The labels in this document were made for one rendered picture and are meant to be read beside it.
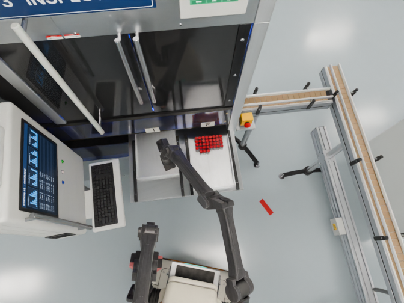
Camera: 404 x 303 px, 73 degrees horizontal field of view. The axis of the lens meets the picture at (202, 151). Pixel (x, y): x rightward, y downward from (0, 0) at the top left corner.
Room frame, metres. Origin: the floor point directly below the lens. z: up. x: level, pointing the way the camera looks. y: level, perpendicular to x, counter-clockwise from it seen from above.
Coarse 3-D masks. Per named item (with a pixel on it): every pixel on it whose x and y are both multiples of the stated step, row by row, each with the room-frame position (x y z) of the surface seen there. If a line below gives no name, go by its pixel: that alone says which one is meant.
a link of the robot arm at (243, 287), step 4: (240, 280) -0.12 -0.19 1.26; (244, 280) -0.12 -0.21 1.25; (236, 284) -0.13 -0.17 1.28; (240, 284) -0.13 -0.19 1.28; (244, 284) -0.13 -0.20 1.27; (240, 288) -0.14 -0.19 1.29; (244, 288) -0.14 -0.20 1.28; (248, 288) -0.14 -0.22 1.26; (240, 292) -0.16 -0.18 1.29; (244, 292) -0.16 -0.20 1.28; (248, 292) -0.16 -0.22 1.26; (244, 296) -0.18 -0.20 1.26; (248, 296) -0.18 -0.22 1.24; (240, 300) -0.19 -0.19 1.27; (244, 300) -0.19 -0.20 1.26; (248, 300) -0.19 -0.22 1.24
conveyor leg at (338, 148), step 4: (340, 144) 0.73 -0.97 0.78; (332, 148) 0.75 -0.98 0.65; (336, 148) 0.73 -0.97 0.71; (340, 148) 0.71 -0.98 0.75; (328, 152) 0.74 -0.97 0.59; (332, 152) 0.72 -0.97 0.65; (336, 152) 0.71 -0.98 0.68; (328, 156) 0.72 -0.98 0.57; (332, 156) 0.71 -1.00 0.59; (312, 164) 0.74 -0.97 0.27; (316, 164) 0.72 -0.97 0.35; (308, 168) 0.73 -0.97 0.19; (312, 168) 0.71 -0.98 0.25; (308, 172) 0.71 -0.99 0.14
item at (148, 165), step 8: (136, 136) 0.68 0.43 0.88; (144, 136) 0.69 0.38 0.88; (152, 136) 0.69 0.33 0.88; (160, 136) 0.69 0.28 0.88; (168, 136) 0.69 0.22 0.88; (136, 144) 0.63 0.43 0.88; (144, 144) 0.63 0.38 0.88; (152, 144) 0.63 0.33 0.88; (136, 152) 0.57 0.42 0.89; (144, 152) 0.58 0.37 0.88; (152, 152) 0.58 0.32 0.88; (136, 160) 0.52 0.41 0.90; (144, 160) 0.52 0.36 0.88; (152, 160) 0.53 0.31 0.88; (160, 160) 0.53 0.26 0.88; (136, 168) 0.46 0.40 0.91; (144, 168) 0.47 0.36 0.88; (152, 168) 0.47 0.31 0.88; (160, 168) 0.47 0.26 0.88; (176, 168) 0.48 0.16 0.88; (136, 176) 0.41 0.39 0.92; (144, 176) 0.42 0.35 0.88; (152, 176) 0.41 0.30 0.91; (160, 176) 0.42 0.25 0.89
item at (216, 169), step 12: (192, 144) 0.65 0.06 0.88; (228, 144) 0.65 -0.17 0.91; (192, 156) 0.56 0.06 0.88; (204, 156) 0.57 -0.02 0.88; (216, 156) 0.57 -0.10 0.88; (228, 156) 0.57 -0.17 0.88; (204, 168) 0.49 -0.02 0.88; (216, 168) 0.49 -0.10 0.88; (228, 168) 0.49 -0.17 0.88; (204, 180) 0.41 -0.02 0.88; (216, 180) 0.41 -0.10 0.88; (228, 180) 0.41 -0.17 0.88
